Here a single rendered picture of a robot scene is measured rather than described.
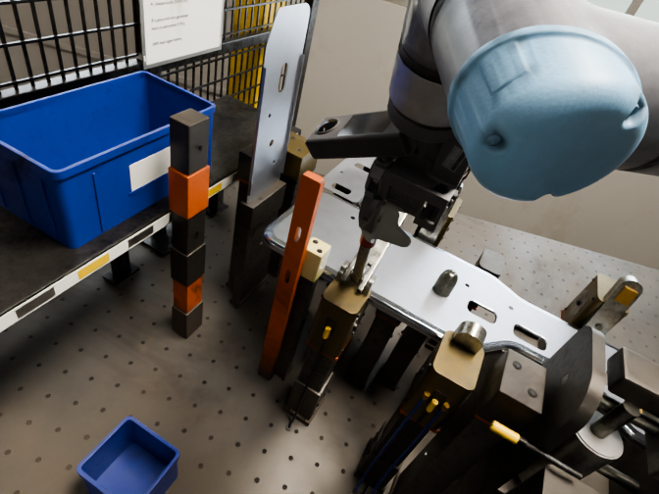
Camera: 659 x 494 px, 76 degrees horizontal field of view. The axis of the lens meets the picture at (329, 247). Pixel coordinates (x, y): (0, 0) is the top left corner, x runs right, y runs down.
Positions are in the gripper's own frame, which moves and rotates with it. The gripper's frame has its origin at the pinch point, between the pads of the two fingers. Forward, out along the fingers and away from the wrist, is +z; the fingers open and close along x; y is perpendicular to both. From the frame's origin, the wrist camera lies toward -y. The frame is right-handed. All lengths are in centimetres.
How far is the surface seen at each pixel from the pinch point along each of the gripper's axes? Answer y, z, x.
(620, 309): 41, 23, 24
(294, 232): -10.7, 8.8, -1.5
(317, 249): -7.6, 13.2, 0.2
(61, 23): -217, 95, 89
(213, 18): -55, 9, 34
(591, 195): 72, 140, 187
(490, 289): 20.5, 25.8, 17.1
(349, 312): 1.9, 12.4, -6.5
